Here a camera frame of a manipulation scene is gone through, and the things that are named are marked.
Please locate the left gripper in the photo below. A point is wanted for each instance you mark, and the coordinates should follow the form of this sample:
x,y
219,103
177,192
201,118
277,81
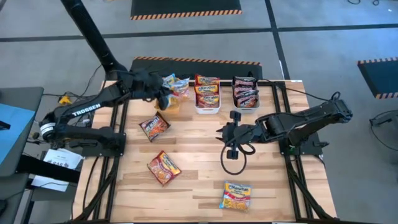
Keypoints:
x,y
146,84

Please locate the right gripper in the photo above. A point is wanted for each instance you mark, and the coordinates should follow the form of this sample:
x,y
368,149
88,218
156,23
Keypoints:
x,y
241,133

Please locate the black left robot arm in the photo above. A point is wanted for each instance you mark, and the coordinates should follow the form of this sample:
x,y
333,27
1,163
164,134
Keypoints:
x,y
87,109

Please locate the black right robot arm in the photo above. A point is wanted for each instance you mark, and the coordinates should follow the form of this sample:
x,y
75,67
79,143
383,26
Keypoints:
x,y
295,121

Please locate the orange plastic bin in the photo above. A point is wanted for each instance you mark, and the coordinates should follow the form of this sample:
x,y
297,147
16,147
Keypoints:
x,y
169,110

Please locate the grey plastic bin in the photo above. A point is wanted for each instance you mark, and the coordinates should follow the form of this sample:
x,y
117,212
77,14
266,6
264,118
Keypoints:
x,y
247,110

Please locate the white plastic bin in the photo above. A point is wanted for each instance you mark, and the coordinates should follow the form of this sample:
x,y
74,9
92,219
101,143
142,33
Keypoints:
x,y
207,110

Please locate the black striped-edge floor mat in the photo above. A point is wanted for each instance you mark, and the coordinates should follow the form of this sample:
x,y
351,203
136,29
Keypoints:
x,y
202,70
379,77
186,6

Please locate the yellow plug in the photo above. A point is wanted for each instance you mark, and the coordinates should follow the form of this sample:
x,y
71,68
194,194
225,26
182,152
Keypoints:
x,y
65,100

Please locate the white printed paper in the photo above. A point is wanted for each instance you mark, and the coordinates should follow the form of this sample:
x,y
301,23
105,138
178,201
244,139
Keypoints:
x,y
62,158

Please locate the white paper sheet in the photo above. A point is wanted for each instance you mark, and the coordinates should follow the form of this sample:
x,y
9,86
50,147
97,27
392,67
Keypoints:
x,y
49,183

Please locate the grey desk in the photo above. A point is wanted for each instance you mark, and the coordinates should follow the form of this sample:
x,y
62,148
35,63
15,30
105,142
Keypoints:
x,y
21,93

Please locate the grey metal stand base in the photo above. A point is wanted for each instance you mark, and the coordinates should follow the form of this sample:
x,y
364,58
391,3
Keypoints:
x,y
384,119

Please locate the blue panel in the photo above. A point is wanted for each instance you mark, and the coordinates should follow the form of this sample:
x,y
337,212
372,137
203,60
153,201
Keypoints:
x,y
15,130

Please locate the black aluminium rig frame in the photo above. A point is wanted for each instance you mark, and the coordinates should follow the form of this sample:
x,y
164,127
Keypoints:
x,y
226,83

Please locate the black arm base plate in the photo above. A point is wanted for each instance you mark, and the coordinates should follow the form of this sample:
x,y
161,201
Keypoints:
x,y
90,151
308,150

